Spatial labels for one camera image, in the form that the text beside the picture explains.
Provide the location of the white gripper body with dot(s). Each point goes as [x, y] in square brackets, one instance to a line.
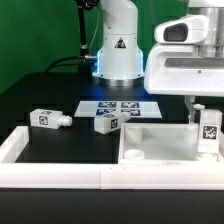
[178, 70]

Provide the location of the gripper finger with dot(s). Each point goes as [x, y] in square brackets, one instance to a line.
[190, 108]

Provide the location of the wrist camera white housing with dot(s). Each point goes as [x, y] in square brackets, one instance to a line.
[190, 29]

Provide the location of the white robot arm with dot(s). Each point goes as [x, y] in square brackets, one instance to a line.
[120, 62]

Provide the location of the white U-shaped fence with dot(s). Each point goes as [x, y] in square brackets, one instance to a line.
[132, 175]

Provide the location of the white square tabletop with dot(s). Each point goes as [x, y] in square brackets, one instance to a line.
[148, 143]

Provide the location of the white sheet with tags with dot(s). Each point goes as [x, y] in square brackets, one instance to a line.
[137, 109]

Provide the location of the black camera pole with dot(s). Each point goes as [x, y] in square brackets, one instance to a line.
[84, 5]

